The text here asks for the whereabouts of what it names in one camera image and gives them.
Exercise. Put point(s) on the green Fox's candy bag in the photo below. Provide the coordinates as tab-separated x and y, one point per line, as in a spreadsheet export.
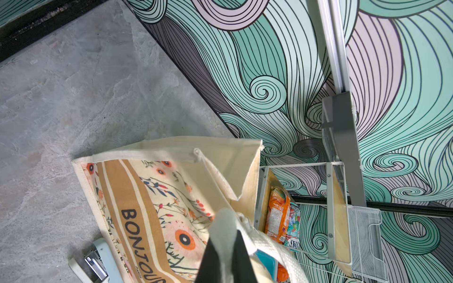
293	233

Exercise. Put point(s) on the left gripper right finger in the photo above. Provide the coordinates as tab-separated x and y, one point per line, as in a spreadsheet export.
242	270

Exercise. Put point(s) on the cream canvas grocery bag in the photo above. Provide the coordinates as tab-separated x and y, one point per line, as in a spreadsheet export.
156	202

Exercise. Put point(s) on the orange tangerine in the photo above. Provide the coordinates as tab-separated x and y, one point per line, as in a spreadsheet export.
282	274

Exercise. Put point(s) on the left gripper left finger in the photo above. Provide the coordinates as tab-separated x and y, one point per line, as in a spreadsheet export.
210	267

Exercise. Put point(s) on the orange Fox's candy bag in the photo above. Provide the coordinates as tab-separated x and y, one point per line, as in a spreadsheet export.
278	214

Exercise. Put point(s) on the clear plastic wall holder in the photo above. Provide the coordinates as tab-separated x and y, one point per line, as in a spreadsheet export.
366	244

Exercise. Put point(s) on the teal plastic fruit basket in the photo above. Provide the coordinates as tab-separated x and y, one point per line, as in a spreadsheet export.
269	262

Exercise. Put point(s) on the white wooden two-tier shelf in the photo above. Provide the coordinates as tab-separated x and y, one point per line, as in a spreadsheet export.
325	243

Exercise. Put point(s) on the black metal wall tray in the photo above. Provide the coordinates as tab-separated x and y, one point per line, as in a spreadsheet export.
340	141

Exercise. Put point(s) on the white grey stapler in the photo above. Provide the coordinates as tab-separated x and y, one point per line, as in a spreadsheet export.
101	261

